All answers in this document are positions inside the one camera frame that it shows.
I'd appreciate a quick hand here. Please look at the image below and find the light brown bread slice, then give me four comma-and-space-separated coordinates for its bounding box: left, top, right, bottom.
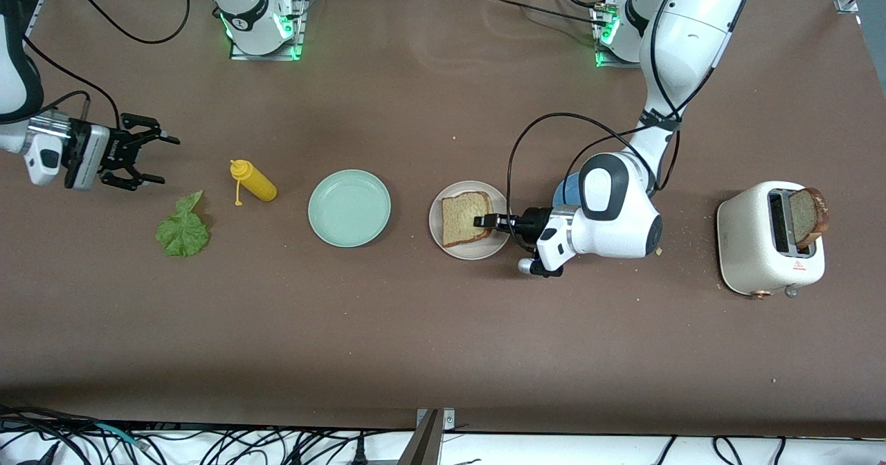
442, 192, 494, 248

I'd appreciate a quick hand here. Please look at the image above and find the yellow mustard squeeze bottle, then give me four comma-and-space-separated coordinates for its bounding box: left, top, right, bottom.
229, 159, 278, 207

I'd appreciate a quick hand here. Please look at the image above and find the dark crust bread slice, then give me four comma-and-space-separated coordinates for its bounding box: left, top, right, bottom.
789, 187, 831, 250

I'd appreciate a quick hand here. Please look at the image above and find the beige plate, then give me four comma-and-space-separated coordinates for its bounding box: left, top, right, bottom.
428, 180, 514, 261

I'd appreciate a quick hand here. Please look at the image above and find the blue plate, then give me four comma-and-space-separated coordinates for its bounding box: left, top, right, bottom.
552, 173, 589, 208

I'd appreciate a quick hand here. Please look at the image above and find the mint green plate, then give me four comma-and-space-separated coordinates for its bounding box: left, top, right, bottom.
307, 169, 392, 248

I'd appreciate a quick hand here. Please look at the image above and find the green lettuce leaf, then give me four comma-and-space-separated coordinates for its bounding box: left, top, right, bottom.
155, 190, 211, 259

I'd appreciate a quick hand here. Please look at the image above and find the white toaster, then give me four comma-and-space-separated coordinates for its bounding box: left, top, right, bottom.
716, 180, 826, 300

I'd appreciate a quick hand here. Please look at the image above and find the dark grey metal beam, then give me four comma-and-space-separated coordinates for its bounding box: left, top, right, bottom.
397, 410, 444, 465

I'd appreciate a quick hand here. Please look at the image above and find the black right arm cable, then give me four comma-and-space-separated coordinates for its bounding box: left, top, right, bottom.
21, 0, 191, 134

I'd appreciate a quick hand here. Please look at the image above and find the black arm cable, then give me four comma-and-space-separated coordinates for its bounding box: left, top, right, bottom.
505, 0, 717, 241
21, 0, 191, 134

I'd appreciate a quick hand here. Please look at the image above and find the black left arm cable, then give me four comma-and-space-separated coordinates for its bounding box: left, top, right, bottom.
505, 0, 717, 241

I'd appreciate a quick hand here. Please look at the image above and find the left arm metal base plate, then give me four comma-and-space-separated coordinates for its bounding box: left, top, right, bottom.
592, 1, 646, 69

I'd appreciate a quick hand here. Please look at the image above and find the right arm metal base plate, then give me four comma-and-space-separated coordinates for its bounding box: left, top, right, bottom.
228, 0, 309, 62

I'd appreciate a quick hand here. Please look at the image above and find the silver metal bracket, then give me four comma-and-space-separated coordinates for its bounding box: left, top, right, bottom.
415, 408, 458, 432

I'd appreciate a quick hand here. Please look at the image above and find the black base power cable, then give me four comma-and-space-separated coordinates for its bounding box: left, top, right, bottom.
474, 0, 613, 30

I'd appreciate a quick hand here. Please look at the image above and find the teal floor cable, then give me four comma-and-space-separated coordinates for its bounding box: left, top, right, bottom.
93, 421, 150, 450

